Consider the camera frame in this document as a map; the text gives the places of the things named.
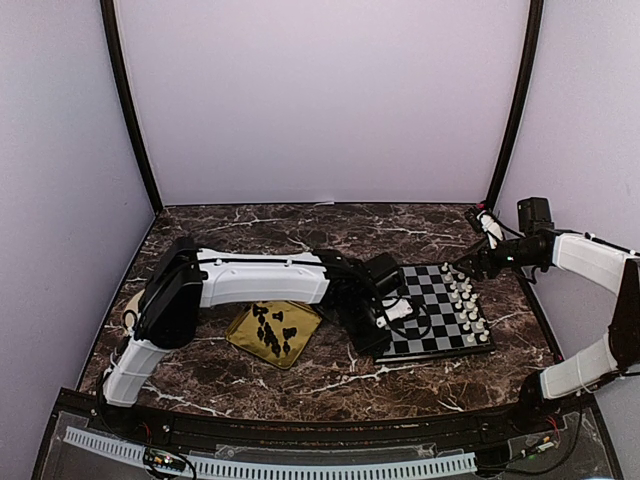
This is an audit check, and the gold square tray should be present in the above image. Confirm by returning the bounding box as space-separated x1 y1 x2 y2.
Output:
225 301 322 370

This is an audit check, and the white chess pieces row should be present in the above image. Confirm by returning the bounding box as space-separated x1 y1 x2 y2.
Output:
440 262 490 346

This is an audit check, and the black silver chess board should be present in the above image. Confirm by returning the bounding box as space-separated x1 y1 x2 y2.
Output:
375 264 495 364

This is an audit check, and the right black frame post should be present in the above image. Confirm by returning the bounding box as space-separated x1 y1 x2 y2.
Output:
484 0 545 209

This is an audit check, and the white slotted cable duct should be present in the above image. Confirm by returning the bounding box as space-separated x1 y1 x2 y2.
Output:
62 427 477 479

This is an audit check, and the black frame post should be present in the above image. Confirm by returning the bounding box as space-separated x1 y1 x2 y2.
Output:
484 0 545 209
99 0 164 216

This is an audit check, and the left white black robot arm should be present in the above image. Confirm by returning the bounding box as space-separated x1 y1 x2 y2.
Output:
96 237 413 436

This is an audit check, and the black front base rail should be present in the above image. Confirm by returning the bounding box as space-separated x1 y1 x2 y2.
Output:
49 388 569 452

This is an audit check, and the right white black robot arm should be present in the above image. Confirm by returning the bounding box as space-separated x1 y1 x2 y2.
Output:
453 197 639 434

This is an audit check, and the pile of black chess pieces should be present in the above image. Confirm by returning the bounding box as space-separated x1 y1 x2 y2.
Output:
251 302 298 358

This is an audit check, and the round painted wooden plate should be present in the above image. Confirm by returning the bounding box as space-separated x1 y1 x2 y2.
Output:
122 290 144 331

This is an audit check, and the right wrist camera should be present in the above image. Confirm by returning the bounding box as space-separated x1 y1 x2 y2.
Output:
464 206 504 249

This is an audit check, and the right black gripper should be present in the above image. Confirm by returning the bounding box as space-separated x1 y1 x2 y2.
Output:
453 235 541 282

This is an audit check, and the left black frame post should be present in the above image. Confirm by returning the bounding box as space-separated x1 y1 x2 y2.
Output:
99 0 164 216

